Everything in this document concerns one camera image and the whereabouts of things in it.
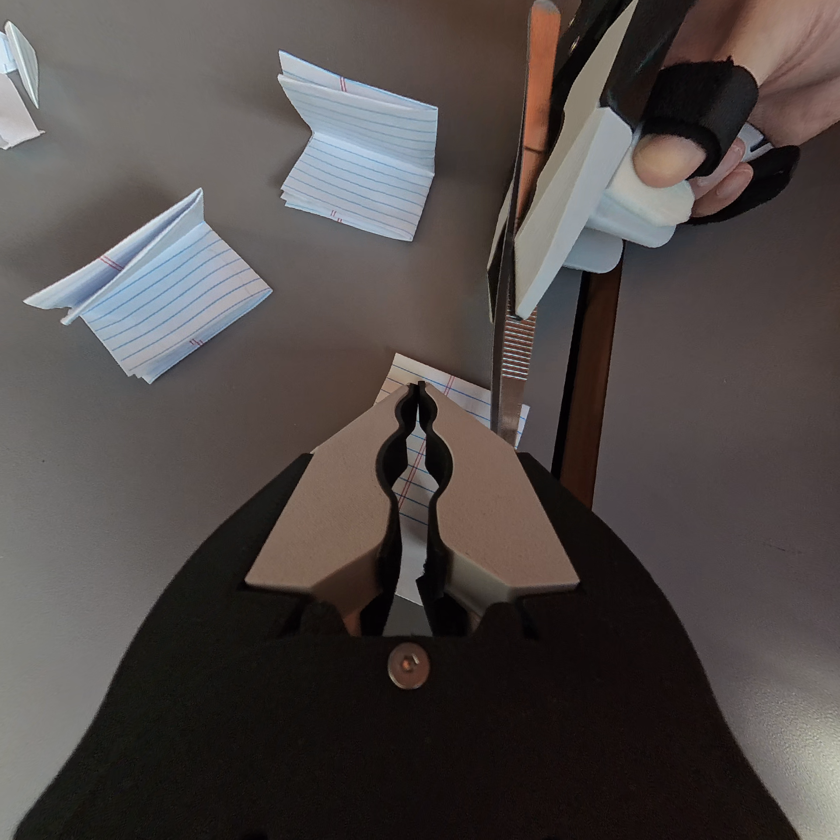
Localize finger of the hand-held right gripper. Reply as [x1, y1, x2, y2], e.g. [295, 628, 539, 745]
[514, 0, 637, 319]
[487, 174, 521, 324]

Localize small folded lined paper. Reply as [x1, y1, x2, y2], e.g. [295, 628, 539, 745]
[0, 21, 40, 109]

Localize white grid-creased folded paper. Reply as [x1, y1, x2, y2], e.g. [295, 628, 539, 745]
[24, 189, 273, 385]

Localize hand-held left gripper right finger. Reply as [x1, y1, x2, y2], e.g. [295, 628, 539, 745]
[419, 382, 581, 637]

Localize grey desk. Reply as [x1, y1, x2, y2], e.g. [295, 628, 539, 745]
[594, 118, 840, 840]
[0, 0, 621, 840]

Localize crumpled white paper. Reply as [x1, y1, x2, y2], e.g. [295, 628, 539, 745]
[0, 71, 46, 151]

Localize person's right hand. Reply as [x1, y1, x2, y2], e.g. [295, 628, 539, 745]
[632, 0, 840, 217]

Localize lined paper sheet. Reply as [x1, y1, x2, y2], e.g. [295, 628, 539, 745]
[311, 353, 531, 605]
[277, 51, 439, 242]

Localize metal tweezers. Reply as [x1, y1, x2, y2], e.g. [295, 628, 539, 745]
[489, 0, 563, 454]

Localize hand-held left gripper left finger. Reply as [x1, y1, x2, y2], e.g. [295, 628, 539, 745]
[244, 382, 421, 637]

